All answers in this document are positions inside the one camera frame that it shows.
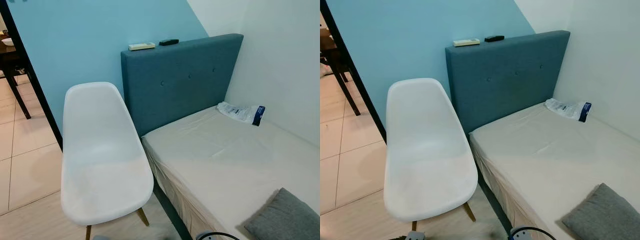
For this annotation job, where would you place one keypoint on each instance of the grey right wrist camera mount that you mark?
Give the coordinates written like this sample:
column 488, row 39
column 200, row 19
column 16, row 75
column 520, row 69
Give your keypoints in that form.
column 205, row 236
column 520, row 234

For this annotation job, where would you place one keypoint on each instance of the blue fabric headboard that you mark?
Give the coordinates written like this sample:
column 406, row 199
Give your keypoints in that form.
column 505, row 75
column 180, row 80

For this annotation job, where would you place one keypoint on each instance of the clear plastic packet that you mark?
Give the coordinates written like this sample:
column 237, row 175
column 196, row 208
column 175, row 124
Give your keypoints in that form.
column 237, row 112
column 565, row 107

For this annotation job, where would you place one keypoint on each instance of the grey pillow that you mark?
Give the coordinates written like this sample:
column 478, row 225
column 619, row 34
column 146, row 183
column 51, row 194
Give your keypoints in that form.
column 285, row 220
column 605, row 215

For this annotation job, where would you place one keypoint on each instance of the cream sheeted mattress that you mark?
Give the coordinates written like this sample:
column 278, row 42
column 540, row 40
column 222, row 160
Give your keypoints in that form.
column 225, row 160
column 550, row 155

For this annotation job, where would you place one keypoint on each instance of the black remote control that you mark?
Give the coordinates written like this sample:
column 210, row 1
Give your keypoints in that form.
column 169, row 42
column 494, row 38

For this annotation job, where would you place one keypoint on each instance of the white remote control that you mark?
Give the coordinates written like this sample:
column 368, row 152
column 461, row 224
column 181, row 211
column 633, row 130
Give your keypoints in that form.
column 466, row 42
column 142, row 46

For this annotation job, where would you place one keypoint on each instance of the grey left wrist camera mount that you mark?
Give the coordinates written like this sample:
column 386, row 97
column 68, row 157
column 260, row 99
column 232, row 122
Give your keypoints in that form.
column 415, row 236
column 100, row 238

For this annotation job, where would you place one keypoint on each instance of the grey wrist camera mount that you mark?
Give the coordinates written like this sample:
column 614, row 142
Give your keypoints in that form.
column 100, row 238
column 415, row 236
column 520, row 234
column 205, row 236

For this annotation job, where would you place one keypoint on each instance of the dark wooden table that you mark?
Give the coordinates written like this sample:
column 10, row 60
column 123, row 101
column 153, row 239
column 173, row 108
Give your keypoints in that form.
column 327, row 50
column 7, row 55

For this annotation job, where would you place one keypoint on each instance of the white bowl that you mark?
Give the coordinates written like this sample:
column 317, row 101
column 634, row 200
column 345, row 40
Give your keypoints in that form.
column 7, row 42

